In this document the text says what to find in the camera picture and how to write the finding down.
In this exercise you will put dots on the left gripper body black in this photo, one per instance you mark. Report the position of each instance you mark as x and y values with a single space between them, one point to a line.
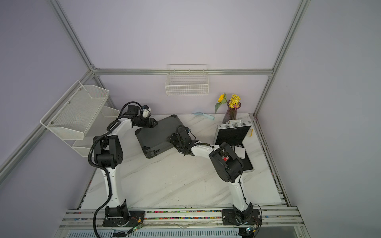
143 123

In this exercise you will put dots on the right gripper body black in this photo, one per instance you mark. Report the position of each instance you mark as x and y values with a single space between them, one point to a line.
175 141

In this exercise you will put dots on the dark grey poker case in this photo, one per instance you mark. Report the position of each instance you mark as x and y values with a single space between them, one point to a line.
162 137

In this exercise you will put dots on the silver aluminium poker case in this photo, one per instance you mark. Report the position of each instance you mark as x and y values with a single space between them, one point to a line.
234 133

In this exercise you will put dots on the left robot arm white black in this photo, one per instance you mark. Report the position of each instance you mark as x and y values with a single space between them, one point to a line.
106 154

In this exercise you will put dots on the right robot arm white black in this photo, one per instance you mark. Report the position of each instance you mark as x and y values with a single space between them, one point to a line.
227 164

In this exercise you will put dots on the light blue plastic tool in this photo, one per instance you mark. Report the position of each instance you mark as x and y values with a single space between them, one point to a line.
205 115

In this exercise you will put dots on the purple glass vase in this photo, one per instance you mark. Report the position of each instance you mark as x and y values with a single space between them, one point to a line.
231 114

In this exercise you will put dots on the white mesh two-tier shelf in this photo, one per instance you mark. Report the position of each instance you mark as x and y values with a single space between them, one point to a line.
80 115

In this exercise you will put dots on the yellow sunflower with leaf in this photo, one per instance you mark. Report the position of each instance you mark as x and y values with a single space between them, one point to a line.
221 100

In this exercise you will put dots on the white card deck box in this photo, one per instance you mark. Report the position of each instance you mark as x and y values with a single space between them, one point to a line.
240 152

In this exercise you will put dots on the yellow flower bunch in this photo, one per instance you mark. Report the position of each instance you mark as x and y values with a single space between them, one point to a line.
234 102

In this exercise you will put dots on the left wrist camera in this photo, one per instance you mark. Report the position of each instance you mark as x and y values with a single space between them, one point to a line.
146 111

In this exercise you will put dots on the white wire wall basket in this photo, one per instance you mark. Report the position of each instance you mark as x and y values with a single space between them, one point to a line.
187 80

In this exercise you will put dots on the aluminium frame rail structure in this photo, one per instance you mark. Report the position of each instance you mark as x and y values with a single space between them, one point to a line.
94 73

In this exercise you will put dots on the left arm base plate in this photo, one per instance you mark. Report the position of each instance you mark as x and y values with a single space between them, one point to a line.
131 219

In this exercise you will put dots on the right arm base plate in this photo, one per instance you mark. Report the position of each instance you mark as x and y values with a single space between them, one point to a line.
237 218

